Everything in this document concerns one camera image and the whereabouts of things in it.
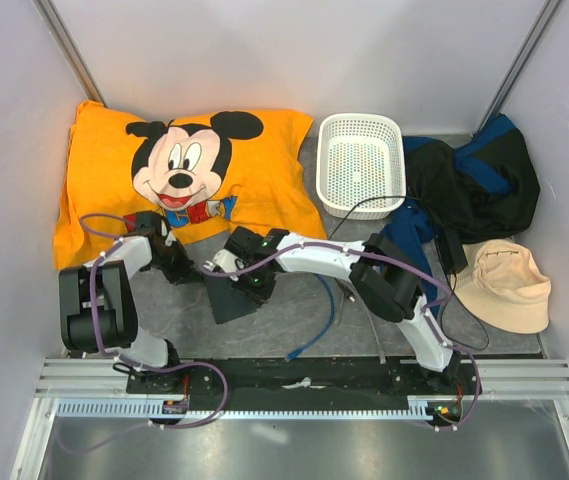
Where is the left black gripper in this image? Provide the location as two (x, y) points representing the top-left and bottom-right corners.
(146, 238), (204, 286)

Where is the dark grey network switch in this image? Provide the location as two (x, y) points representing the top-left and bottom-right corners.
(204, 276), (262, 325)

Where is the blue ethernet cable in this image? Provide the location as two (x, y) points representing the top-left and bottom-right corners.
(283, 277), (338, 362)

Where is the grey ethernet cable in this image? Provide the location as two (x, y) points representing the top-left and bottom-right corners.
(336, 279), (388, 366)

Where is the black power adapter brick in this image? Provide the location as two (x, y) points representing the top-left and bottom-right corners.
(436, 227), (468, 275)

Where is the black power cord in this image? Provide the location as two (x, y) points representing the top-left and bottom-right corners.
(327, 195), (491, 351)

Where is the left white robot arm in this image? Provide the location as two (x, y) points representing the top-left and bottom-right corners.
(58, 211), (203, 393)

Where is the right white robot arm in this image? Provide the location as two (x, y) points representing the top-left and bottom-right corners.
(214, 227), (460, 394)

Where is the orange Mickey Mouse pillow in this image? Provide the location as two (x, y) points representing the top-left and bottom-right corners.
(53, 101), (326, 270)

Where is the white perforated plastic basket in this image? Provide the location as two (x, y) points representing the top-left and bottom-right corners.
(316, 113), (407, 221)

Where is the beige bucket hat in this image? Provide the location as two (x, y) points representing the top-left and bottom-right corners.
(451, 239), (551, 334)

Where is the blue and black garment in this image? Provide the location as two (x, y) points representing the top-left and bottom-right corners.
(378, 113), (542, 301)

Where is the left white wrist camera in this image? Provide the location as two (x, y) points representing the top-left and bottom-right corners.
(161, 219), (176, 247)

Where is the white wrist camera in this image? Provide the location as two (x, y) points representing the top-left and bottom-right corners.
(202, 249), (239, 275)
(161, 219), (176, 247)

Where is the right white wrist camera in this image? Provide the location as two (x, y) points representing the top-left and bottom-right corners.
(202, 249), (239, 275)

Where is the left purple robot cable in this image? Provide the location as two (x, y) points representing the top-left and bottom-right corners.
(56, 212), (230, 455)

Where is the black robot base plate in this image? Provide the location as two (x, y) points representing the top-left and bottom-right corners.
(113, 357), (482, 412)

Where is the white slotted cable duct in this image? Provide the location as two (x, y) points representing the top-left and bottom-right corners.
(57, 398), (463, 421)

